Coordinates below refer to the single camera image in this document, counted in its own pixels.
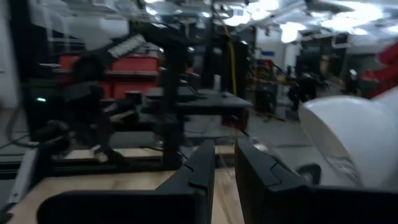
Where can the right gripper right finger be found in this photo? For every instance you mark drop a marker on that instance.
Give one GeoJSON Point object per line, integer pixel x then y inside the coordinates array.
{"type": "Point", "coordinates": [264, 193]}

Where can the dark grey side desk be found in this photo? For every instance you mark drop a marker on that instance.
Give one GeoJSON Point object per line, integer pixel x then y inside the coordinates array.
{"type": "Point", "coordinates": [214, 104]}

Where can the red drawer cabinet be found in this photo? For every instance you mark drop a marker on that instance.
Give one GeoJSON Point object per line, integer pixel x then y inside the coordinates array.
{"type": "Point", "coordinates": [133, 63]}

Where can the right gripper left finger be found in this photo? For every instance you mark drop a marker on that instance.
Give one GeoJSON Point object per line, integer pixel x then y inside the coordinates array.
{"type": "Point", "coordinates": [186, 202]}

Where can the red storage bin stack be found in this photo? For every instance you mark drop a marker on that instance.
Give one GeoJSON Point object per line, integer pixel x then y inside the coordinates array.
{"type": "Point", "coordinates": [385, 71]}

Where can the black rolling cart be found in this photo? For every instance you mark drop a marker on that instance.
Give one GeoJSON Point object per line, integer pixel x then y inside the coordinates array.
{"type": "Point", "coordinates": [306, 87]}

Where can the white desk lamp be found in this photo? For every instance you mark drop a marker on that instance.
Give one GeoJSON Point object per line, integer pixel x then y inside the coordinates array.
{"type": "Point", "coordinates": [351, 137]}

